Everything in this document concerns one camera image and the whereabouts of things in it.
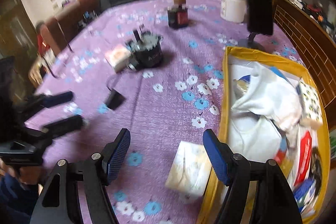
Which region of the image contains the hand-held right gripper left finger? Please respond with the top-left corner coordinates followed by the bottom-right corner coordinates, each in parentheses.
top-left (29, 128), bottom-right (131, 224)

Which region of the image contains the small black capacitor box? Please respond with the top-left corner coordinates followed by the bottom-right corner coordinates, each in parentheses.
top-left (104, 90), bottom-right (124, 110)

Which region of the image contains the clear packet with red strip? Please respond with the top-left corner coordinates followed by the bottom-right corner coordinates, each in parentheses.
top-left (293, 130), bottom-right (314, 188)

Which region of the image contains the green printed tissue pack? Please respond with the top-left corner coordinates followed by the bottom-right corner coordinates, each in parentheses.
top-left (298, 78), bottom-right (324, 126)

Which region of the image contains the orange plastic bag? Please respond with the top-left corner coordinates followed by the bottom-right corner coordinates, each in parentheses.
top-left (276, 148), bottom-right (289, 164)

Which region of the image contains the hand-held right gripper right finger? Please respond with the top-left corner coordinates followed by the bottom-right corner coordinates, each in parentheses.
top-left (203, 129), bottom-right (301, 224)

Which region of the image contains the person's left hand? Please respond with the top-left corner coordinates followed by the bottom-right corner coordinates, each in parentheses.
top-left (0, 158), bottom-right (42, 186)

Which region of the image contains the black phone stand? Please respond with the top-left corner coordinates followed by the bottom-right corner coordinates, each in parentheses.
top-left (238, 32), bottom-right (266, 52)

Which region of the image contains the pale yellow tissue pack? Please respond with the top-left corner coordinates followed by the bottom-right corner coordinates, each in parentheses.
top-left (165, 140), bottom-right (213, 205)

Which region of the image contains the wooden brick pattern cabinet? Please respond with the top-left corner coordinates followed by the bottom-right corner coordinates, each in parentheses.
top-left (270, 0), bottom-right (336, 132)

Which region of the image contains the person's left forearm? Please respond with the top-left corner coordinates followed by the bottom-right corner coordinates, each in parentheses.
top-left (0, 172), bottom-right (40, 224)

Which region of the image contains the black cylindrical motor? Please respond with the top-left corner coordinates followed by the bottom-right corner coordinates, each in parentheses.
top-left (125, 26), bottom-right (171, 71)

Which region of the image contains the wooden door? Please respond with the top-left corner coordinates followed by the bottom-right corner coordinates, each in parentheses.
top-left (0, 0), bottom-right (36, 62)

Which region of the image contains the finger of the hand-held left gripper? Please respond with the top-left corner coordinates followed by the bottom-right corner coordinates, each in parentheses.
top-left (42, 115), bottom-right (84, 139)
top-left (25, 91), bottom-right (74, 114)

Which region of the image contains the white plastic jar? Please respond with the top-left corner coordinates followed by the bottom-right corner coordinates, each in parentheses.
top-left (220, 0), bottom-right (247, 24)

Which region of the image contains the small pink tissue pack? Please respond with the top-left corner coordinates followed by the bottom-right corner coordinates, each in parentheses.
top-left (104, 47), bottom-right (132, 73)

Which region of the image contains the black smartphone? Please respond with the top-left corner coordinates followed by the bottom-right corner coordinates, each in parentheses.
top-left (241, 0), bottom-right (275, 36)

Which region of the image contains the white cloth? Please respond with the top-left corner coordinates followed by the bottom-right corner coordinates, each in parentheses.
top-left (231, 61), bottom-right (303, 161)

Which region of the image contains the grey bundle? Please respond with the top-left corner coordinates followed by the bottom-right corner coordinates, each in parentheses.
top-left (234, 77), bottom-right (252, 96)

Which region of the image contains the blue and red packet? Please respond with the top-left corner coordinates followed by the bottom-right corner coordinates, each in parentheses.
top-left (270, 67), bottom-right (289, 80)

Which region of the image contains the clutter of tools and bottles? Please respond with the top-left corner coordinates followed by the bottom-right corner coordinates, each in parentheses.
top-left (294, 0), bottom-right (336, 38)

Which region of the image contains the yellow shallow tray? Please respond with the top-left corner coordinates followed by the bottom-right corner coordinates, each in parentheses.
top-left (197, 46), bottom-right (332, 224)

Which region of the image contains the brown upholstered chair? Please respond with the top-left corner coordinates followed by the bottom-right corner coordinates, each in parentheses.
top-left (77, 0), bottom-right (101, 20)
top-left (43, 1), bottom-right (82, 56)

